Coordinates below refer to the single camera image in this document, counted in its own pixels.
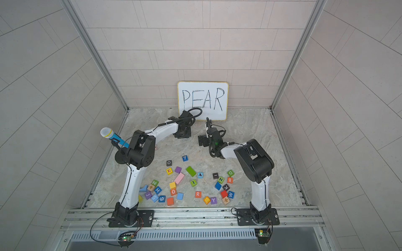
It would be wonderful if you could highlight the blue arch block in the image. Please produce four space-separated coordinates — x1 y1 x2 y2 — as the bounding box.
139 185 148 192

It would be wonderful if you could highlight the blue toy microphone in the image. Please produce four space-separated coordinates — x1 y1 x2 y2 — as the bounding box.
100 127 129 148

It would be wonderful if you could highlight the orange 0 block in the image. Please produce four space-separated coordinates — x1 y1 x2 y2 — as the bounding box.
170 188 177 196

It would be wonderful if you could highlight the green I block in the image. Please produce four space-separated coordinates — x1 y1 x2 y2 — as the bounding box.
190 179 197 187

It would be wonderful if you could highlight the green 2 block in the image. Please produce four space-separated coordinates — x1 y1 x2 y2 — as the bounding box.
151 179 159 187

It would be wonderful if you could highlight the white board reading PEAR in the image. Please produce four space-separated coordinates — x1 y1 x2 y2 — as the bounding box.
177 81 229 121

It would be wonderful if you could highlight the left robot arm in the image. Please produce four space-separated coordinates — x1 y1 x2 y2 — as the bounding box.
100 108 203 228

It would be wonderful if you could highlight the blue H block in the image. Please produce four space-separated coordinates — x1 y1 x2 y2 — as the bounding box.
155 186 162 195

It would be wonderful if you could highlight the purple Y block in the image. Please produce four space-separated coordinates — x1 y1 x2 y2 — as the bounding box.
210 197 217 205

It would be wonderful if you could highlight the long green block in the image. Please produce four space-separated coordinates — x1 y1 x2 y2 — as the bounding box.
186 166 196 177

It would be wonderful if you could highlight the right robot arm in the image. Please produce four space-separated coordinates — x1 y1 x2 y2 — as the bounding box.
198 119 280 226

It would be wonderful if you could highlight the pink long block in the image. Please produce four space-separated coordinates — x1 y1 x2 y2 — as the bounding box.
174 173 185 185

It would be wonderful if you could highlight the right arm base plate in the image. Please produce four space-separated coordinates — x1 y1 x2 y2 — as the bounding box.
232 208 280 226

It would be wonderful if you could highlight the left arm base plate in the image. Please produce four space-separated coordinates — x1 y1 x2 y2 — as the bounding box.
107 209 155 228

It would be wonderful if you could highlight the purple plain block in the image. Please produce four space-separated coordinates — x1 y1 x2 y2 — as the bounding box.
175 166 182 174

